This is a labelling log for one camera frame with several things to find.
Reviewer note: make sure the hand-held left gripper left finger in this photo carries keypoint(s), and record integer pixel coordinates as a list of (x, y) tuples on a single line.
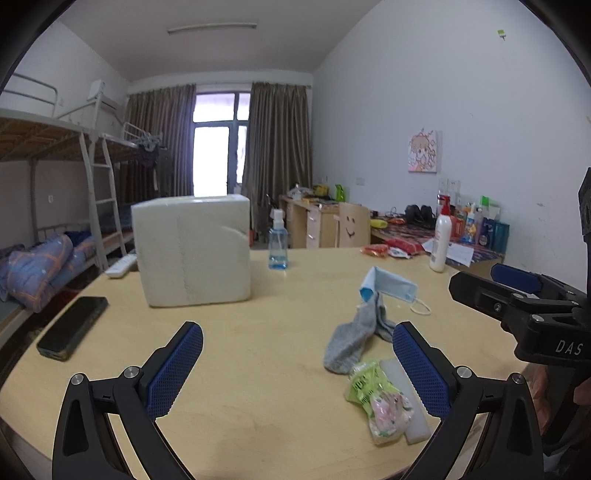
[(178, 369)]

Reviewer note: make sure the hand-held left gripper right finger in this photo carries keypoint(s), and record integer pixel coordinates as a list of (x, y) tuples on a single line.
[(422, 374)]

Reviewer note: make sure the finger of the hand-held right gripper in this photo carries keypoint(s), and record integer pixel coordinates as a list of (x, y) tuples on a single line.
[(515, 277), (475, 295)]

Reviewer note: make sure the grey sock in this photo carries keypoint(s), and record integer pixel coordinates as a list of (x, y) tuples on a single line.
[(355, 341)]

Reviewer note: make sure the white foam box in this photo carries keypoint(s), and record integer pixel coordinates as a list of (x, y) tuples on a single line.
[(194, 254)]

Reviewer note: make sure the person's right hand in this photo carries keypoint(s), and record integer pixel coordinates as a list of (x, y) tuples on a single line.
[(539, 397)]

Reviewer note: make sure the white eraser block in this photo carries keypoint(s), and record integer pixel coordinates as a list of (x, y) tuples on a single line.
[(418, 417)]

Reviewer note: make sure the printed paper sheet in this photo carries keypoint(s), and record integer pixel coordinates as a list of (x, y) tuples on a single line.
[(459, 254)]

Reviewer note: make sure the green snack packet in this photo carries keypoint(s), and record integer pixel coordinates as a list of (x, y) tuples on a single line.
[(385, 410)]

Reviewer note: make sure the row of toiletry bottles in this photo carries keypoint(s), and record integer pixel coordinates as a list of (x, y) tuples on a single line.
[(485, 228)]

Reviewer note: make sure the white lotion pump bottle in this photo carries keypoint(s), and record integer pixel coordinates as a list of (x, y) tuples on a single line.
[(441, 249)]

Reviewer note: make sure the blue face mask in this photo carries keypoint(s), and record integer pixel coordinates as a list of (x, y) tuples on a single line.
[(392, 286)]

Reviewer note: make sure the large red snack packet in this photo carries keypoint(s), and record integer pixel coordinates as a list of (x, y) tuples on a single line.
[(408, 244)]

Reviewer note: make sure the white snack packet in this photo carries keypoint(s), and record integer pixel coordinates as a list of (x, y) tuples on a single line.
[(399, 253)]

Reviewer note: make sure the patterned desk cloth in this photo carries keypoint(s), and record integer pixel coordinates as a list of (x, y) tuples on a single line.
[(401, 230)]

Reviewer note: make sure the black headphones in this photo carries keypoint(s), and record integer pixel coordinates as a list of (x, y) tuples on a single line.
[(420, 213)]

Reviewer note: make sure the orange-red snack packet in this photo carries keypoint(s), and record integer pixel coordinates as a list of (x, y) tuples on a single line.
[(375, 250)]

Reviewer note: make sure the black smartphone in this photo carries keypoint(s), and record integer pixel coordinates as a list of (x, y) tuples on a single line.
[(71, 328)]

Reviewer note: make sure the white remote control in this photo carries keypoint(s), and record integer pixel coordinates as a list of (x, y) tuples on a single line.
[(121, 266)]

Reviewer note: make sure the yellow pouch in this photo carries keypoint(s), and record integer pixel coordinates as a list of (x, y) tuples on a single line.
[(378, 224)]

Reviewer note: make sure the wooden smiley chair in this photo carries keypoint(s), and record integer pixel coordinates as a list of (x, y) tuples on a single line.
[(351, 226)]

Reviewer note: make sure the clear spray bottle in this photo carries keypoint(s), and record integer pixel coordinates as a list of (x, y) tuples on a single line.
[(278, 249)]

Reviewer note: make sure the dark blue checked quilt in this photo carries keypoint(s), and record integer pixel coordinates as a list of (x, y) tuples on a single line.
[(117, 219)]

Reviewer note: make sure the blue checked blanket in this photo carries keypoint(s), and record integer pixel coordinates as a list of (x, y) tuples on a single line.
[(41, 267)]

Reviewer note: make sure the light wooden drawer desk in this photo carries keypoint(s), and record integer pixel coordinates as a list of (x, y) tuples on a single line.
[(300, 221)]

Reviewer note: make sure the dark hanging clothes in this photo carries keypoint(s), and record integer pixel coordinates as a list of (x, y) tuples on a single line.
[(148, 154)]

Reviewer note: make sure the glass balcony door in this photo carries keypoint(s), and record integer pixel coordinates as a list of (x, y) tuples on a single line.
[(217, 152)]

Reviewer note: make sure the brown curtain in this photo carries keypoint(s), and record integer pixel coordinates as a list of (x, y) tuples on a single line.
[(277, 147), (161, 143)]

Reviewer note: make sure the metal bunk bed with ladder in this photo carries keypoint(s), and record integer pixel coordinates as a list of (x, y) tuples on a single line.
[(41, 134)]

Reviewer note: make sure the white air conditioner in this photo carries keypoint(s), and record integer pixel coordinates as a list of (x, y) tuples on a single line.
[(104, 94)]

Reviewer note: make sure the ceiling tube lamp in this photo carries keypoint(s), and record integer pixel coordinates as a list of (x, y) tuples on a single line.
[(212, 27)]

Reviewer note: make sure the white wall sockets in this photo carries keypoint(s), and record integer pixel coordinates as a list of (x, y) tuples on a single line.
[(449, 185)]

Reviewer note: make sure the cartoon wall poster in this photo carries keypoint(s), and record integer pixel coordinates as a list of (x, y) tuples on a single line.
[(424, 152)]

